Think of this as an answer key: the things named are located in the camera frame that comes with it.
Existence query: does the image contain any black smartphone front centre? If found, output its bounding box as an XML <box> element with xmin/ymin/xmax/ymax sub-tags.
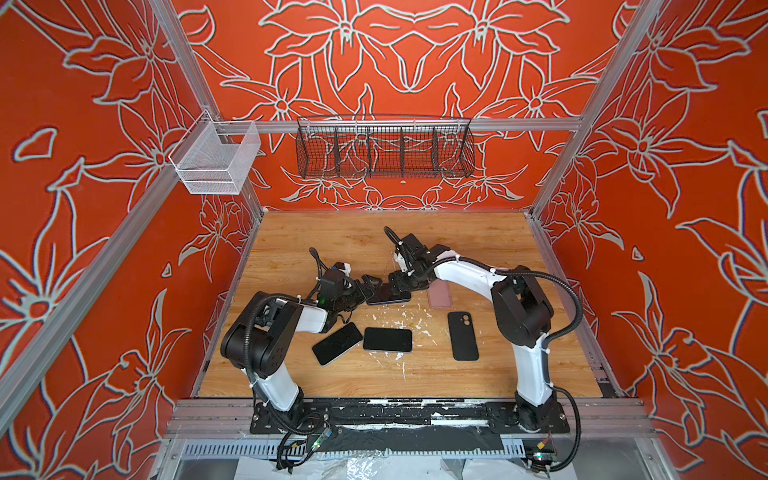
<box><xmin>363</xmin><ymin>327</ymin><xmax>413</xmax><ymax>353</ymax></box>

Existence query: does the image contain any black smartphone picked up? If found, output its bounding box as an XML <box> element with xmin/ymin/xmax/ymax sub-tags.
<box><xmin>367</xmin><ymin>283</ymin><xmax>414</xmax><ymax>306</ymax></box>

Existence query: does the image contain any white mesh basket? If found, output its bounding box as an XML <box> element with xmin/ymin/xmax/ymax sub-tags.
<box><xmin>169</xmin><ymin>110</ymin><xmax>261</xmax><ymax>195</ymax></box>

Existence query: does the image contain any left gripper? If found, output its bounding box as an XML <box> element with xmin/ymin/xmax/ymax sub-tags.
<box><xmin>333</xmin><ymin>275</ymin><xmax>380</xmax><ymax>314</ymax></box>

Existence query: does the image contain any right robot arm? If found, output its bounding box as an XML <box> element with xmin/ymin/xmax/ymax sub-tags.
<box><xmin>384</xmin><ymin>226</ymin><xmax>584</xmax><ymax>432</ymax></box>

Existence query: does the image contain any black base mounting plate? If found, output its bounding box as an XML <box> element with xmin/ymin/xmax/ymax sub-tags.
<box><xmin>249</xmin><ymin>397</ymin><xmax>571</xmax><ymax>436</ymax></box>

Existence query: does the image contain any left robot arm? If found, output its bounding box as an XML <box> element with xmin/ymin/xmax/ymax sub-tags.
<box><xmin>220</xmin><ymin>263</ymin><xmax>383</xmax><ymax>431</ymax></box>

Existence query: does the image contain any black wire basket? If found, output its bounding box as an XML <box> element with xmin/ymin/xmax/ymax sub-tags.
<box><xmin>296</xmin><ymin>114</ymin><xmax>476</xmax><ymax>180</ymax></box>

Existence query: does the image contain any pink phone case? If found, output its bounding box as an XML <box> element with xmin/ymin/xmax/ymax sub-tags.
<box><xmin>427</xmin><ymin>280</ymin><xmax>453</xmax><ymax>309</ymax></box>

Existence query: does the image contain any black smartphone tilted front-left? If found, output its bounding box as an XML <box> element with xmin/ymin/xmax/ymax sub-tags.
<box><xmin>312</xmin><ymin>322</ymin><xmax>363</xmax><ymax>366</ymax></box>

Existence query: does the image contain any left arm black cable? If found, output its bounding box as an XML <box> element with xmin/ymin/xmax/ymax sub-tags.
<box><xmin>308</xmin><ymin>247</ymin><xmax>331</xmax><ymax>283</ymax></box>

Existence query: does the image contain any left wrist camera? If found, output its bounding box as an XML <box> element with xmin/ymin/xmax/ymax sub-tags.
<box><xmin>333</xmin><ymin>262</ymin><xmax>351</xmax><ymax>276</ymax></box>

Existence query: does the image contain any aluminium frame rail back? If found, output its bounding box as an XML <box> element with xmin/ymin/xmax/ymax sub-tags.
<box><xmin>214</xmin><ymin>117</ymin><xmax>582</xmax><ymax>135</ymax></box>

